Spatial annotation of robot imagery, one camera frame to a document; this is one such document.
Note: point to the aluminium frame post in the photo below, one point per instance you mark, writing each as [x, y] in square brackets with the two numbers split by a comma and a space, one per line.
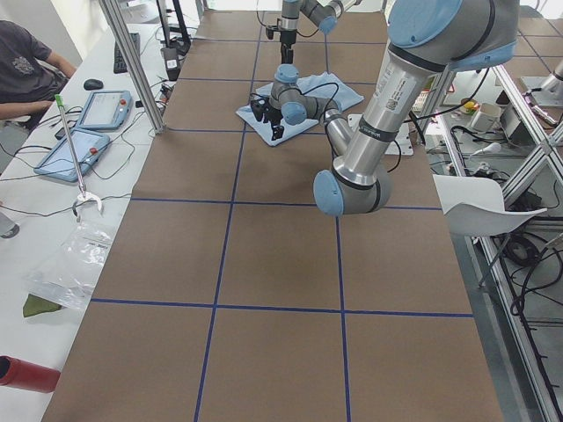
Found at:
[116, 22]

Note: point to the clear plastic bag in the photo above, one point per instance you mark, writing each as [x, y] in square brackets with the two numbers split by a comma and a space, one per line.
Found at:
[69, 276]

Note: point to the green cloth piece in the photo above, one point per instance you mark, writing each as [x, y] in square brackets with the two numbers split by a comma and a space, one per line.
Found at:
[35, 305]

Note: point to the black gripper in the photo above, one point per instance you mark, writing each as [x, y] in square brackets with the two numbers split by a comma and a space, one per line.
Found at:
[287, 39]
[273, 115]

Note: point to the red bottle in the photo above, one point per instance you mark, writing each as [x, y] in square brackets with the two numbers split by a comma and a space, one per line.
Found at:
[22, 374]

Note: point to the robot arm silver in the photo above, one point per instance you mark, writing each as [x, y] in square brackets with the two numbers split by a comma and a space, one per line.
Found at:
[425, 38]
[324, 17]

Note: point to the black computer mouse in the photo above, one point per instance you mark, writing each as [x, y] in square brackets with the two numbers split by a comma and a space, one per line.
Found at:
[93, 84]

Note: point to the reacher grabber tool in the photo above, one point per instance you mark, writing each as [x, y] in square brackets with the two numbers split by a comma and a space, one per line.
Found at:
[84, 196]

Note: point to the seated person dark shirt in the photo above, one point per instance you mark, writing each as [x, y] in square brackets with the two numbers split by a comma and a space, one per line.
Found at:
[31, 75]

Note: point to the white mug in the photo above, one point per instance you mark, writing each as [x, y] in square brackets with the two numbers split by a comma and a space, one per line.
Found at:
[485, 118]

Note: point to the upper teach pendant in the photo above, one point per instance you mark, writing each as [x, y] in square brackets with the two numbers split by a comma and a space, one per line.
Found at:
[105, 110]

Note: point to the white plastic chair seat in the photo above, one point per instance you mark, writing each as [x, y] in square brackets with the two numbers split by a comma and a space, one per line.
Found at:
[475, 207]

